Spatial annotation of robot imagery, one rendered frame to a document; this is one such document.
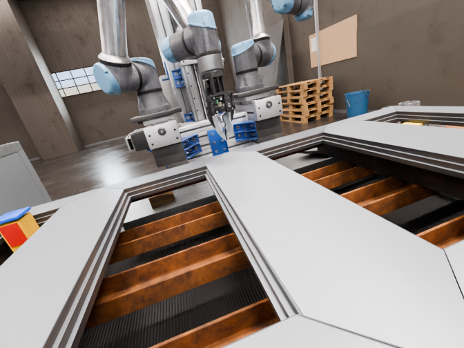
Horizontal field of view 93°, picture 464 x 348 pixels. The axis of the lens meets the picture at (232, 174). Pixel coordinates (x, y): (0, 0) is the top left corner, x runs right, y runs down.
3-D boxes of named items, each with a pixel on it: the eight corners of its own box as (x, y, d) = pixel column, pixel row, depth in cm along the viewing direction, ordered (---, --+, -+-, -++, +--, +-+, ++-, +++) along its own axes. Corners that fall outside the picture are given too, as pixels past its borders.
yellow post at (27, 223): (56, 278, 62) (18, 221, 55) (36, 284, 61) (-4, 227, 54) (63, 266, 67) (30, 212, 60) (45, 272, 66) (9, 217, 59)
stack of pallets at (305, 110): (335, 114, 522) (334, 75, 491) (305, 123, 503) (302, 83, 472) (304, 113, 635) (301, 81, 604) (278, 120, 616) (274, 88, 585)
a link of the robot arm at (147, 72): (167, 86, 104) (158, 54, 99) (143, 90, 94) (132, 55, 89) (151, 91, 111) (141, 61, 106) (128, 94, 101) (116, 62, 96)
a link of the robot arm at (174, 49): (186, 63, 79) (210, 55, 73) (163, 65, 71) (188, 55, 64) (180, 39, 76) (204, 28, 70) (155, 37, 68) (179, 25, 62)
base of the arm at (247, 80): (232, 94, 123) (228, 74, 119) (257, 88, 126) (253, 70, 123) (242, 92, 109) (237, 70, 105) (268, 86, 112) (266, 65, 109)
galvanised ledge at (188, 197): (394, 143, 110) (395, 138, 109) (124, 230, 86) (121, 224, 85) (362, 138, 128) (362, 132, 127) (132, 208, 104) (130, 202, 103)
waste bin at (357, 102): (377, 117, 424) (378, 86, 404) (359, 122, 414) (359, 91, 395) (356, 116, 468) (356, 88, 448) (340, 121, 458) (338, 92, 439)
